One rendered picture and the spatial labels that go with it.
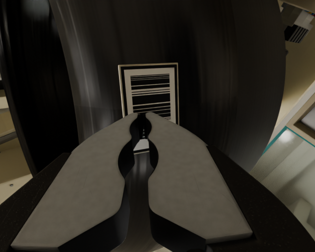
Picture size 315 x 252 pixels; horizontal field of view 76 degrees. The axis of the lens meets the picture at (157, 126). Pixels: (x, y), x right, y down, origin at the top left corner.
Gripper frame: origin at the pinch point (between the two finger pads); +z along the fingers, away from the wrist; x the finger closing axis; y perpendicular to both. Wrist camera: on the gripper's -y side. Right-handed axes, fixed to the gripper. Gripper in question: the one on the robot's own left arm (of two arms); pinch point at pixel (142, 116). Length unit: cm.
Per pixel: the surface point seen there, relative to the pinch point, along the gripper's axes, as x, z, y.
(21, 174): -45, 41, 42
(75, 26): -4.9, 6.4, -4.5
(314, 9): 28.4, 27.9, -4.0
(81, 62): -4.7, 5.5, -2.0
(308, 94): 247, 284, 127
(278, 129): 222, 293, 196
